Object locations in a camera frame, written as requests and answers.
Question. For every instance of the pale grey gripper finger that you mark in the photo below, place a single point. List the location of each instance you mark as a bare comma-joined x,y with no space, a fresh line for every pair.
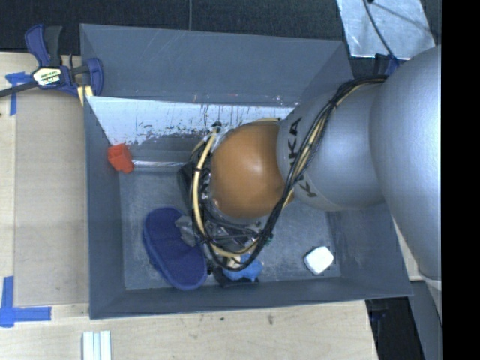
183,222
189,237

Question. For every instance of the light blue toy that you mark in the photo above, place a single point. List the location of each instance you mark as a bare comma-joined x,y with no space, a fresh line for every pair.
249,270

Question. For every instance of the red plastic block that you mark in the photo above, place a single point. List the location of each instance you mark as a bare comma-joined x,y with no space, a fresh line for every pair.
120,158

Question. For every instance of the white cube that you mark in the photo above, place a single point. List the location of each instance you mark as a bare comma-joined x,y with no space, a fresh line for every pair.
318,260

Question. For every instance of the pale wood board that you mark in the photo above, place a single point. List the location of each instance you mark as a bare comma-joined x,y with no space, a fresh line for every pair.
48,201

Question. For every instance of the grey metal bin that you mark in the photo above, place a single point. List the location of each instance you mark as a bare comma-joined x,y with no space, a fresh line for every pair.
157,62

